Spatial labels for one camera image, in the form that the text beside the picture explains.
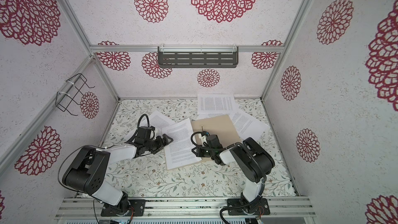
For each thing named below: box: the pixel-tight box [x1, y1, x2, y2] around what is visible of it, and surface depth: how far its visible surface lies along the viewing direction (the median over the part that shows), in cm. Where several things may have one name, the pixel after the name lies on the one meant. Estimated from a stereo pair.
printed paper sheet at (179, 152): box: [161, 117, 202, 171], surface depth 96 cm
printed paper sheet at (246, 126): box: [220, 109, 270, 142], surface depth 108 cm
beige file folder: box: [191, 114, 243, 150], surface depth 109 cm
